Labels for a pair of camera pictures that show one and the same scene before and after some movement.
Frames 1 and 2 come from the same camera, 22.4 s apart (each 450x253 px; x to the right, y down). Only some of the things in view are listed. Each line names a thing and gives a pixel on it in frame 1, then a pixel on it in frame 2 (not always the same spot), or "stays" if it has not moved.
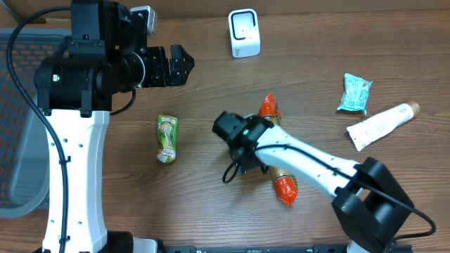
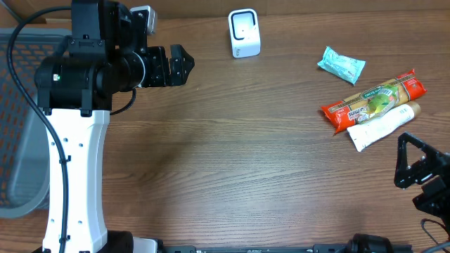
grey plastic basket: [24, 147] stays
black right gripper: [247, 163] to [427, 169]
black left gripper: [166, 65] stays
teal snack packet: [355, 94] to [346, 67]
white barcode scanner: [245, 32] stays
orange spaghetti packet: [285, 183] to [344, 114]
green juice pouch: [167, 138] to [384, 100]
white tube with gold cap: [365, 130] stays
